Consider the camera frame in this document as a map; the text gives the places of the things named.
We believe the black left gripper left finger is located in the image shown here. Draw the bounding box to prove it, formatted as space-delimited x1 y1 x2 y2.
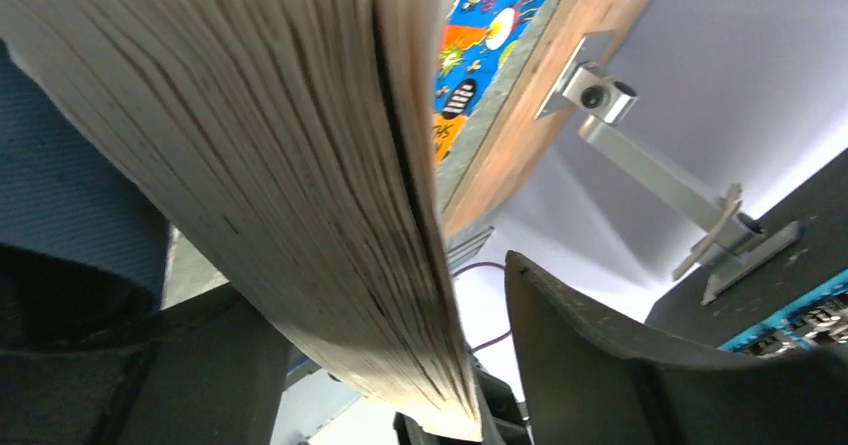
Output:
1 286 291 444

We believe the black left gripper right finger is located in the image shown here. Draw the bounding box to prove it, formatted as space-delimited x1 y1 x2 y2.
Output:
505 251 847 444

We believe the blue student backpack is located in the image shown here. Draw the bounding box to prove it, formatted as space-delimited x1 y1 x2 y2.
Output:
1 50 170 348

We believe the orange green Treehouse book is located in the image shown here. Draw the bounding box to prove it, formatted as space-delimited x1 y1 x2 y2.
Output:
1 0 483 442

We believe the brown wooden board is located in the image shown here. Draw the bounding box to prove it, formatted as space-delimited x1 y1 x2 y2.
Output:
436 0 651 237

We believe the orange blue Treehouse book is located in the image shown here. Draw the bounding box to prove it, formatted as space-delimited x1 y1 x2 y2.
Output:
432 0 546 164

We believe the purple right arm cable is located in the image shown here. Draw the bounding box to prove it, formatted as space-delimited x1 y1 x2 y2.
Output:
450 260 514 355

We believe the silver external camera stand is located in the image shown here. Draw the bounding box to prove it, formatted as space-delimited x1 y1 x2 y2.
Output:
536 31 802 305

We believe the dark teal network switch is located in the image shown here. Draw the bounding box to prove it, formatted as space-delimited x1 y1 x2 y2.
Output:
646 152 847 348

